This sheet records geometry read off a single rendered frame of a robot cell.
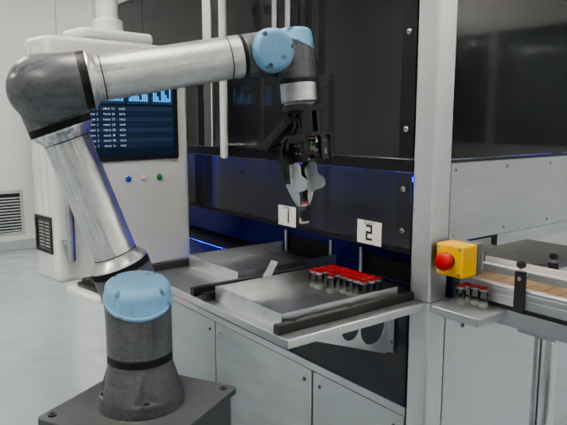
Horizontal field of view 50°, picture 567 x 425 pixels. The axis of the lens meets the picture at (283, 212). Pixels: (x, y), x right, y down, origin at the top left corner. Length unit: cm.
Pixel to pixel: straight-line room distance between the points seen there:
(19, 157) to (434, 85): 560
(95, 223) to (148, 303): 21
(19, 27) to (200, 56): 568
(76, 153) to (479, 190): 93
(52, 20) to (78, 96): 577
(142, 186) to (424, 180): 103
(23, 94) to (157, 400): 56
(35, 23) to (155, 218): 480
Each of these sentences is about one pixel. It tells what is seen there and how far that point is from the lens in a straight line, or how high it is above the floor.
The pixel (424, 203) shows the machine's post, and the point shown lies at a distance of 142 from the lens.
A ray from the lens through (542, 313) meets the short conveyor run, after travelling 142.
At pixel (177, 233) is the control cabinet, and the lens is 218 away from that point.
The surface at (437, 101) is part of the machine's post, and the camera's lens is 139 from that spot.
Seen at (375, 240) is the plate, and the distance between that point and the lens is 153.
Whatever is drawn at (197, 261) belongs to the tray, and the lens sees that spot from 174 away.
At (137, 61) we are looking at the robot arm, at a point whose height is 139.
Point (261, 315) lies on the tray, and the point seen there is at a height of 89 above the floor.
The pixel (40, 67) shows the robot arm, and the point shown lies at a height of 138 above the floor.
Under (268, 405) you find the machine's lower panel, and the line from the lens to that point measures 207.
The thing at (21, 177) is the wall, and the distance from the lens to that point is 665.
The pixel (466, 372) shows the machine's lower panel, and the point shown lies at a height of 67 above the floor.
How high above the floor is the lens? 130
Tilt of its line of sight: 9 degrees down
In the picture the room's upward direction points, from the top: straight up
